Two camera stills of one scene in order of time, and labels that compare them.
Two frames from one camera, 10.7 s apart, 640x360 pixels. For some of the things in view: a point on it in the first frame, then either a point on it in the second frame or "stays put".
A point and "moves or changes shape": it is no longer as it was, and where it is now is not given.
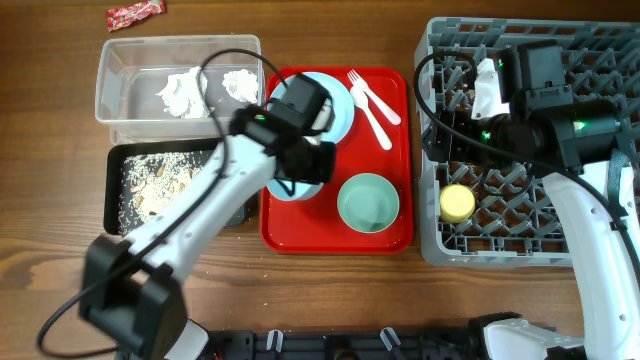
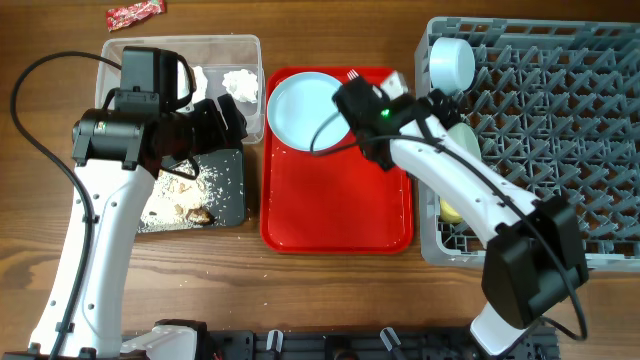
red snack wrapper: [118, 18] stays put
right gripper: [446, 146] → [449, 112]
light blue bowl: [301, 191] → [452, 65]
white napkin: [242, 85] stays put
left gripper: [323, 169] → [216, 135]
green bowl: [367, 202] moves or changes shape
